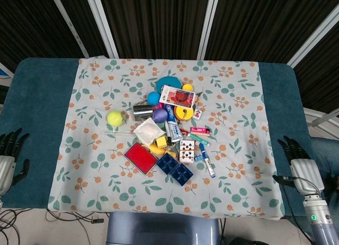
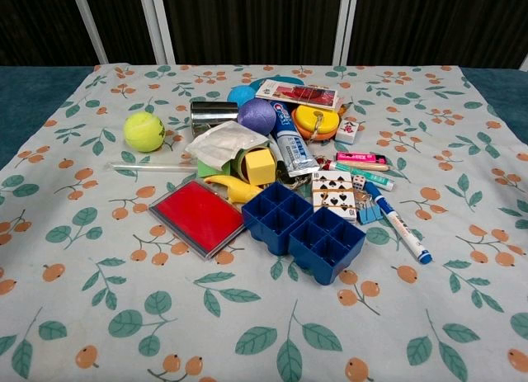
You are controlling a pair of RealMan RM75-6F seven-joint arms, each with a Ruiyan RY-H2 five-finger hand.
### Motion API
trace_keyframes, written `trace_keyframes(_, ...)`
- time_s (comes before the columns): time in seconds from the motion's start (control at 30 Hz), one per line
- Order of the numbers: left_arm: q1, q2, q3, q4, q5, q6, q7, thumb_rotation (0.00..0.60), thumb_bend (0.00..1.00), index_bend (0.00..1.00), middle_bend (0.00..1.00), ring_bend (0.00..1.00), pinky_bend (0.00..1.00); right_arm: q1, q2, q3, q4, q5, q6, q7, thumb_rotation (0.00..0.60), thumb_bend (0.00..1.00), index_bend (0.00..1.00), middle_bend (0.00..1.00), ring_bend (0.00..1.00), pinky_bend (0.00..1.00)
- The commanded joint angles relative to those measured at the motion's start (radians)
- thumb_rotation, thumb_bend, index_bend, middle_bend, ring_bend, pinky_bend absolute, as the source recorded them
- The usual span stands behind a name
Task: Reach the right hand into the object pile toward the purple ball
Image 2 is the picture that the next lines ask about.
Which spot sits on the purple ball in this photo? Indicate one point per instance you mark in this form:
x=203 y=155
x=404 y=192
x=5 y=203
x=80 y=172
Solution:
x=256 y=116

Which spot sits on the blue ball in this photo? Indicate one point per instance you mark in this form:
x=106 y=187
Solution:
x=241 y=95

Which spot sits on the yellow-green tennis ball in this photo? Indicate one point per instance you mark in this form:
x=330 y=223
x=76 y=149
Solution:
x=144 y=132

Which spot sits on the yellow foam cube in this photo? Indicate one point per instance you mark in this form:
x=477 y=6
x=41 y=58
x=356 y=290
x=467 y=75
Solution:
x=259 y=165

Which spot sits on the yellow plastic banana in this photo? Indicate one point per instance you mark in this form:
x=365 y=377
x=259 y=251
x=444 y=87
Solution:
x=237 y=187

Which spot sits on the green tape roll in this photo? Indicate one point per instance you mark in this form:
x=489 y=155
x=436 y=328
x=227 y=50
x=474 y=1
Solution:
x=239 y=163

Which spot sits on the blue plastic compartment block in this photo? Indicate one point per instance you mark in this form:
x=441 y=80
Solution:
x=326 y=246
x=276 y=216

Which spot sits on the Crest toothpaste tube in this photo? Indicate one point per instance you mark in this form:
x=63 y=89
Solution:
x=290 y=140

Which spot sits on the green sticky note pad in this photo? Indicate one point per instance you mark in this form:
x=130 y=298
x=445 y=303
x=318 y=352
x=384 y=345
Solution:
x=211 y=168

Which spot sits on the white foil sachet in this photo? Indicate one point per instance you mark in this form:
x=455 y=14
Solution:
x=224 y=144

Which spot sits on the playing card ten of spades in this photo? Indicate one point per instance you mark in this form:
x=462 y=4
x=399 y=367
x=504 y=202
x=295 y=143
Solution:
x=333 y=195

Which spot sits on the red ink pad case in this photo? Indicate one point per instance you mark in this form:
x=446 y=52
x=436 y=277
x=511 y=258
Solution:
x=198 y=223

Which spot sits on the yellow orange round container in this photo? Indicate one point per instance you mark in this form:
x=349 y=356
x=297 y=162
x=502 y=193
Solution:
x=315 y=121

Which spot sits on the shiny metal can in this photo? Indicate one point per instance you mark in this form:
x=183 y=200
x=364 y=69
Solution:
x=210 y=117

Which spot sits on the white die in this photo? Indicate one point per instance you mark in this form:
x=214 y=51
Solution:
x=358 y=182

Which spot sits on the red picture card stack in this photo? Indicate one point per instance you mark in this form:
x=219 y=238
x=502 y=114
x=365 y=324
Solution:
x=299 y=93

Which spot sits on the white mahjong tile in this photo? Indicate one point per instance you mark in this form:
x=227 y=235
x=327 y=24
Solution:
x=345 y=130

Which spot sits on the green and white marker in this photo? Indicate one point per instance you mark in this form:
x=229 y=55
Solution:
x=365 y=173

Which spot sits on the wooden stick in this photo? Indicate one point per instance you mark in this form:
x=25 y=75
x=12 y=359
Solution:
x=365 y=165

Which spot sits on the teal round lid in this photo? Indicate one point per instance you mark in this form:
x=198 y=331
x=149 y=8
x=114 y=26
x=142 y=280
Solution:
x=272 y=81

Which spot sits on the blue binder clip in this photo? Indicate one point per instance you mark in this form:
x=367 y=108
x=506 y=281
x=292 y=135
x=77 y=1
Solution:
x=368 y=210

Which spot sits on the clear plastic tube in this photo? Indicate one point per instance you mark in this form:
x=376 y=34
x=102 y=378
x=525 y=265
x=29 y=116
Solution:
x=152 y=166

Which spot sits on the floral printed tablecloth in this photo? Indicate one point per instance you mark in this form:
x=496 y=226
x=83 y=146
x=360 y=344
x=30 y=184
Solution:
x=264 y=316

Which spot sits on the blue and white marker pen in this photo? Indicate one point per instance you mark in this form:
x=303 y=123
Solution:
x=398 y=222

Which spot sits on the white metal frame post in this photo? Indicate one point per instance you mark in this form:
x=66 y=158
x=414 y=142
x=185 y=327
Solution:
x=344 y=25
x=90 y=25
x=156 y=25

